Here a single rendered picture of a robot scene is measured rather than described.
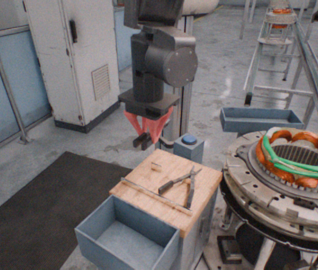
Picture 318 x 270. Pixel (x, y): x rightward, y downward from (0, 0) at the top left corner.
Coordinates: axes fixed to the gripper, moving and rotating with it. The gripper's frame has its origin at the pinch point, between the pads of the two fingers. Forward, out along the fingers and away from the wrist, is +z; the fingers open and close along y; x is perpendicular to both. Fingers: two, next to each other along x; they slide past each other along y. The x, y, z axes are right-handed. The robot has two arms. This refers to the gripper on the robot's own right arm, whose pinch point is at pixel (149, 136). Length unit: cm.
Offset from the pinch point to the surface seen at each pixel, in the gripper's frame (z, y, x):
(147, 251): 19.8, 6.8, -11.4
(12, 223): 119, -120, 7
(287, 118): 16, 23, 57
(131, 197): 12.0, -0.2, -6.9
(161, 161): 12.2, -1.0, 7.3
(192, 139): 14.5, 0.1, 23.9
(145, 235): 19.3, 4.5, -8.8
